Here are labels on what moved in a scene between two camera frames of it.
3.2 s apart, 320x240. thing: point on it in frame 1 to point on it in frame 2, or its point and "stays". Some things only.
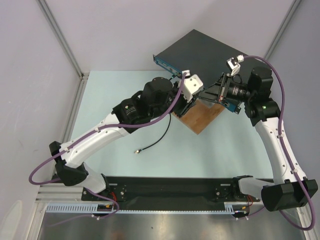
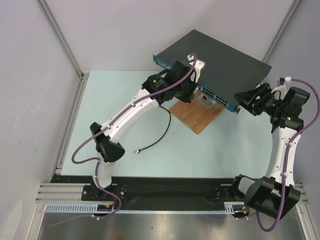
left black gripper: x=185 y=106 to x=186 y=98
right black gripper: x=223 y=88 to x=252 y=100
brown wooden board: x=199 y=116 stays
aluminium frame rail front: x=60 y=194 stays
